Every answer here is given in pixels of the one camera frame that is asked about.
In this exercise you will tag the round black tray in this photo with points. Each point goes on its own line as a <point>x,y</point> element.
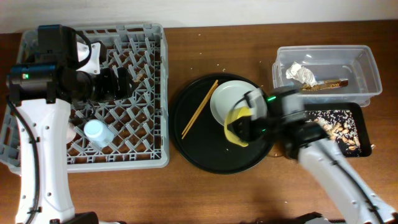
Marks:
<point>205,144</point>

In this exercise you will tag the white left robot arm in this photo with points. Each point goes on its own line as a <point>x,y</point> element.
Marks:
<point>65,70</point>

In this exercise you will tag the black rectangular tray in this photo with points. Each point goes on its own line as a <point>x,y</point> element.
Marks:
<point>303,135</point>

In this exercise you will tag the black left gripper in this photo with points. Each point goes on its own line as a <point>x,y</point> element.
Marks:
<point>112,92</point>

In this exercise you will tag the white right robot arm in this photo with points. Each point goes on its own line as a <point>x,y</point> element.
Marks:
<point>280,117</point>

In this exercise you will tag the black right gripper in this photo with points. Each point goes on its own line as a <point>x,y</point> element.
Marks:
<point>250,131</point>

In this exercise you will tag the light blue plastic cup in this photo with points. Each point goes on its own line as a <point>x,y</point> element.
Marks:
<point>98,133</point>

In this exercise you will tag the pink plastic cup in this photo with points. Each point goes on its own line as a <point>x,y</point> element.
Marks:
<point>71,133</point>

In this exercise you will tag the yellow bowl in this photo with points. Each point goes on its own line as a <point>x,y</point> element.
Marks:
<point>237,126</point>

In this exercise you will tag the food scraps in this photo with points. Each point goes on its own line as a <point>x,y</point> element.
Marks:
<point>346,128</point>

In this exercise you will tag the light grey plate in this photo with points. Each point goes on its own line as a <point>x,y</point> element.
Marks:
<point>228,96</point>

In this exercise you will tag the crumpled white tissue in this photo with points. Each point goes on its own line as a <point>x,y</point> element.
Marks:
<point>301,74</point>

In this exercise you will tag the gold snack wrapper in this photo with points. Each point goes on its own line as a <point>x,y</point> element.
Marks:
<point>325,85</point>

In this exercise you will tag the clear plastic bin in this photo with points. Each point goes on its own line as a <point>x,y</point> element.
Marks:
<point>356,63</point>

